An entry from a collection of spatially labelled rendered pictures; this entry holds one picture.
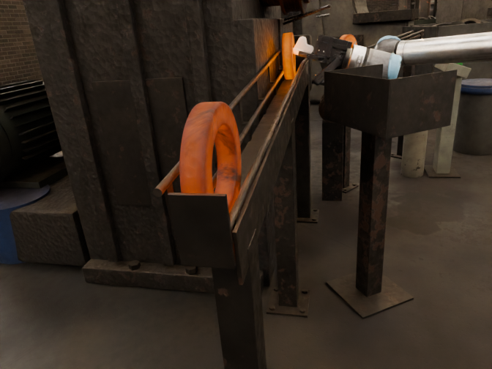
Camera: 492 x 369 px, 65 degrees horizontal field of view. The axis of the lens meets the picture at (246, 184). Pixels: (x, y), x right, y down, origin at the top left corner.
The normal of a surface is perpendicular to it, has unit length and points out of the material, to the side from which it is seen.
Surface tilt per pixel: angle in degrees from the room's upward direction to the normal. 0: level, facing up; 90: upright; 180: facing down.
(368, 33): 90
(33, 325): 0
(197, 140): 48
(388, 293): 0
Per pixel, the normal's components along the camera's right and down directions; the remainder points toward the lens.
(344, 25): -0.44, 0.37
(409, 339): -0.07, -0.92
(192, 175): -0.23, 0.15
